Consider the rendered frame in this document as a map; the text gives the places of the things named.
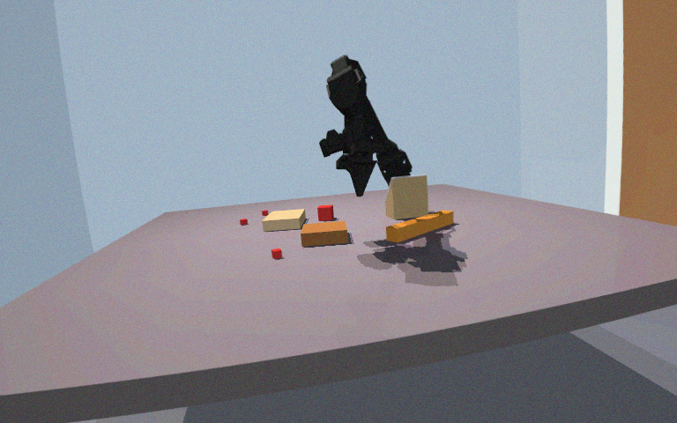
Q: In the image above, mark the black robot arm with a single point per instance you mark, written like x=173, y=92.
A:
x=347, y=90

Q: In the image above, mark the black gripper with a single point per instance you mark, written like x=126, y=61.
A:
x=358, y=160

